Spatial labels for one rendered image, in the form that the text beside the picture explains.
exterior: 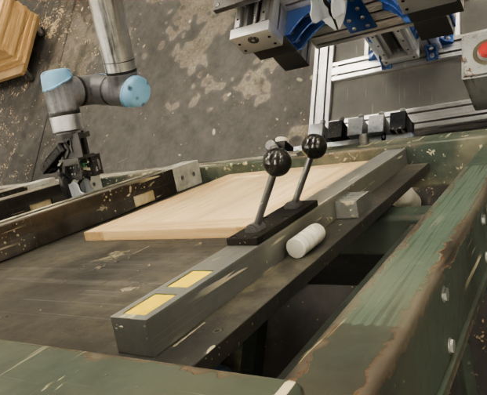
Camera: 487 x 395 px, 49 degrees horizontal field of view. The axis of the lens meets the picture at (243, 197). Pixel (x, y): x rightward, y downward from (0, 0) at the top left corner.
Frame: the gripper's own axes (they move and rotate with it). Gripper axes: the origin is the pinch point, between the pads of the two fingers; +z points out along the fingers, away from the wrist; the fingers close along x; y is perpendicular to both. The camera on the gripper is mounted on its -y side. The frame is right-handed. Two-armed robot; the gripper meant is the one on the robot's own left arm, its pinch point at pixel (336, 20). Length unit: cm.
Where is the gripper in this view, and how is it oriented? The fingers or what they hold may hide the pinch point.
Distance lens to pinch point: 101.4
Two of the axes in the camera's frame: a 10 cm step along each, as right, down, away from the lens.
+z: 4.1, 7.2, 5.6
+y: -3.7, 6.9, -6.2
